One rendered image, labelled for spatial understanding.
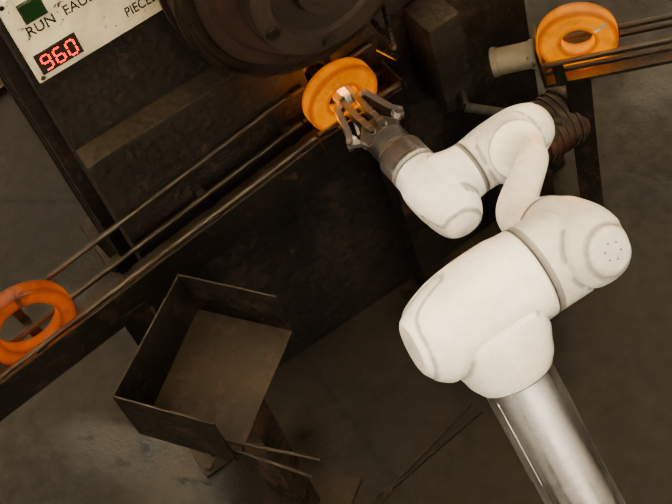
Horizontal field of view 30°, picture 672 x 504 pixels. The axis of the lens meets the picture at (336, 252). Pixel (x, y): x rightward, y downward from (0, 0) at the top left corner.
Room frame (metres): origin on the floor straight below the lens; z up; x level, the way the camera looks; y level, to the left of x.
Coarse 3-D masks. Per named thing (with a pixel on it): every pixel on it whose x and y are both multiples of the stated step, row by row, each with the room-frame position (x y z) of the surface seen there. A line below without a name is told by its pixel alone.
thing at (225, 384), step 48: (192, 288) 1.46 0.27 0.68; (240, 288) 1.38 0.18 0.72; (144, 336) 1.36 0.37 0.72; (192, 336) 1.41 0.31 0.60; (240, 336) 1.37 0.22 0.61; (288, 336) 1.33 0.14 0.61; (144, 384) 1.32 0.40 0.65; (192, 384) 1.32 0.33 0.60; (240, 384) 1.28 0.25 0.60; (144, 432) 1.26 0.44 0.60; (192, 432) 1.18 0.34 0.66; (240, 432) 1.19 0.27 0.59; (288, 480) 1.28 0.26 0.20; (336, 480) 1.35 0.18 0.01
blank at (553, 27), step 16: (560, 16) 1.67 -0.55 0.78; (576, 16) 1.65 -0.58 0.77; (592, 16) 1.64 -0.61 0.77; (608, 16) 1.64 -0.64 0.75; (544, 32) 1.67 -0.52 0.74; (560, 32) 1.66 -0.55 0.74; (592, 32) 1.64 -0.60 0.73; (608, 32) 1.63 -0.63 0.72; (544, 48) 1.67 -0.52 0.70; (560, 48) 1.66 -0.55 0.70; (576, 48) 1.67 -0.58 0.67; (592, 48) 1.65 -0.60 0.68; (608, 48) 1.63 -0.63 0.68
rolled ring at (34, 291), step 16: (16, 288) 1.54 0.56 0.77; (32, 288) 1.53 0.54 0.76; (48, 288) 1.54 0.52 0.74; (0, 304) 1.52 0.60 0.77; (16, 304) 1.51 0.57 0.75; (64, 304) 1.53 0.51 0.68; (0, 320) 1.50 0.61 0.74; (64, 320) 1.53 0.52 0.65; (48, 336) 1.53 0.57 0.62; (0, 352) 1.49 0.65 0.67; (16, 352) 1.50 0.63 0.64
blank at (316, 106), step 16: (336, 64) 1.72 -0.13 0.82; (352, 64) 1.71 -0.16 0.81; (320, 80) 1.70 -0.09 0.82; (336, 80) 1.69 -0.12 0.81; (352, 80) 1.70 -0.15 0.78; (368, 80) 1.71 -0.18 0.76; (304, 96) 1.70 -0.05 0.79; (320, 96) 1.69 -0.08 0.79; (304, 112) 1.70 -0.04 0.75; (320, 112) 1.69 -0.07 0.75; (320, 128) 1.68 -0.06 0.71
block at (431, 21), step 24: (432, 0) 1.81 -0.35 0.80; (408, 24) 1.80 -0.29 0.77; (432, 24) 1.75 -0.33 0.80; (456, 24) 1.75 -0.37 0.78; (432, 48) 1.73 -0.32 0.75; (456, 48) 1.74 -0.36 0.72; (432, 72) 1.75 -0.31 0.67; (456, 72) 1.74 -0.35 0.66; (432, 96) 1.78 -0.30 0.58; (456, 96) 1.74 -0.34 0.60
